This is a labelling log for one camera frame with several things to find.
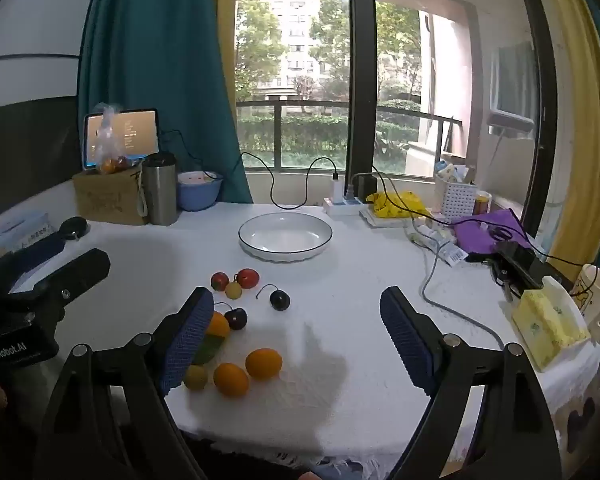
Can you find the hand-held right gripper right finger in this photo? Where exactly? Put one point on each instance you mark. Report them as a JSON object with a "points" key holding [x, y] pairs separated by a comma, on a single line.
{"points": [[405, 340]]}

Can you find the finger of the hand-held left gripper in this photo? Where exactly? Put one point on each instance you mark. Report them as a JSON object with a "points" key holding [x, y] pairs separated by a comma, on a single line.
{"points": [[80, 270], [30, 260]]}

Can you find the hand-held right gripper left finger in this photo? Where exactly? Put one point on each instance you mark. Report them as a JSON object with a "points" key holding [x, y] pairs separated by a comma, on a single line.
{"points": [[187, 345]]}

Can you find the small yellow round fruit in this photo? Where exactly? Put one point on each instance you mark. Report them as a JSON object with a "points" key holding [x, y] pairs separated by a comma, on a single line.
{"points": [[196, 377]]}

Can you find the orange mandarin with green leaf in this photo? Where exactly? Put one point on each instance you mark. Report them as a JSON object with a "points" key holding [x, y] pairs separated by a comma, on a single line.
{"points": [[219, 326]]}

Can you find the small orange mandarin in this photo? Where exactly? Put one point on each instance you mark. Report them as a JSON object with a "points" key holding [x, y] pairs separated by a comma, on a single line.
{"points": [[263, 363], [231, 380]]}

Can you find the yellow cherry tomato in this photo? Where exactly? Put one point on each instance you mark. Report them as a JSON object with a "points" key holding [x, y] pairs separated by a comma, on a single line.
{"points": [[233, 290]]}

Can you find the small red tomato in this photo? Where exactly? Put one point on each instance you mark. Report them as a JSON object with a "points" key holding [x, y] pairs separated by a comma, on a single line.
{"points": [[220, 281]]}

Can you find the big red tomato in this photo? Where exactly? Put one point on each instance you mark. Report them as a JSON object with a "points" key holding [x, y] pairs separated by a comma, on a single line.
{"points": [[248, 278]]}

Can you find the dark cherry with long stem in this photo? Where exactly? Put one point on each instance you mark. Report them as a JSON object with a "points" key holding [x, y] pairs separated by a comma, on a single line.
{"points": [[280, 300]]}

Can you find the white plate with dark rim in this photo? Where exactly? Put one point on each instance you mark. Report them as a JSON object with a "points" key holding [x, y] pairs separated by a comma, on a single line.
{"points": [[285, 235]]}

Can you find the pale blue tissue pack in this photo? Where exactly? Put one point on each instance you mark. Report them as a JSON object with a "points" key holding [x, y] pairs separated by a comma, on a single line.
{"points": [[15, 234]]}

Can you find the black round object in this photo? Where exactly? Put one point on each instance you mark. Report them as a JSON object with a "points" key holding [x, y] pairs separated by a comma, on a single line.
{"points": [[75, 227]]}

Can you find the brown cardboard box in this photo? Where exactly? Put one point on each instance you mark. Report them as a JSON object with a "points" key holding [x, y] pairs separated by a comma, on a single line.
{"points": [[105, 200]]}

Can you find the white tube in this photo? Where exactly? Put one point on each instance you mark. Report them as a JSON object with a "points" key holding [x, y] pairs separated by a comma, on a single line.
{"points": [[442, 247]]}

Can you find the grey paper bag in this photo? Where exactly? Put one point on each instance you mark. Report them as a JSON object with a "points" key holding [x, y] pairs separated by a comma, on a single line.
{"points": [[160, 192]]}

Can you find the clear plastic bag of fruit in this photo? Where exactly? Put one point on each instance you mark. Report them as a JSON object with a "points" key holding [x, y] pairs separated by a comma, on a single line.
{"points": [[111, 150]]}

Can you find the purple cloth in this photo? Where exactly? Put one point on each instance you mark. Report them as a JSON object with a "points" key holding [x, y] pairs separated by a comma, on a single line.
{"points": [[480, 232]]}

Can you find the yellow cloth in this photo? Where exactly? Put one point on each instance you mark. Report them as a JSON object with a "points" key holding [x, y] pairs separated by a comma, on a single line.
{"points": [[397, 206]]}

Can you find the blue plastic bowl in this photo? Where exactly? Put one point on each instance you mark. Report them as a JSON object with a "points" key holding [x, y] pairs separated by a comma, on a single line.
{"points": [[197, 195]]}

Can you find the yellow tissue pack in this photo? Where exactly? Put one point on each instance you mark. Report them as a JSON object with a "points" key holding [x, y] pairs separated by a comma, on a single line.
{"points": [[545, 327]]}

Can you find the black device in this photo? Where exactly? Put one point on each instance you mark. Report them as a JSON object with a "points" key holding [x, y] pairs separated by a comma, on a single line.
{"points": [[522, 262]]}

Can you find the white power strip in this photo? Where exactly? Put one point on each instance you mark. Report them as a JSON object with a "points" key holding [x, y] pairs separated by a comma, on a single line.
{"points": [[342, 207]]}

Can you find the laptop screen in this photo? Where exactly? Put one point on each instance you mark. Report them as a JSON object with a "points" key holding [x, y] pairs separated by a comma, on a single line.
{"points": [[140, 132]]}

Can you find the white perforated basket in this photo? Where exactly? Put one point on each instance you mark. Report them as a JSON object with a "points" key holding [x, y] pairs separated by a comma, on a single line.
{"points": [[455, 197]]}

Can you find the orange jar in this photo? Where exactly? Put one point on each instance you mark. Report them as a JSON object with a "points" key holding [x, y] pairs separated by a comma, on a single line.
{"points": [[483, 204]]}

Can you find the black charger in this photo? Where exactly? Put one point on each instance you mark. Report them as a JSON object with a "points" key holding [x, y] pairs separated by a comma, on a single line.
{"points": [[366, 187]]}

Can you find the white charger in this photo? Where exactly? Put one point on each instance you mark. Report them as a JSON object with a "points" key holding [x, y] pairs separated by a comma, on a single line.
{"points": [[335, 187]]}

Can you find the cream mug with print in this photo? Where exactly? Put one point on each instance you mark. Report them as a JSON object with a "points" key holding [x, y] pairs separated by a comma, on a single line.
{"points": [[595, 295]]}

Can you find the black balcony railing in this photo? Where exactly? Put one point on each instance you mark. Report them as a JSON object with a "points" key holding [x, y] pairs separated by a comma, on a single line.
{"points": [[330, 105]]}

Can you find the yellow curtain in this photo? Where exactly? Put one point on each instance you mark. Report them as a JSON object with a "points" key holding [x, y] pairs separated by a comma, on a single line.
{"points": [[580, 135], [225, 35]]}

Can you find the black window frame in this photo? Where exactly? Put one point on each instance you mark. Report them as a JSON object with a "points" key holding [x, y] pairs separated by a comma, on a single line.
{"points": [[361, 85]]}

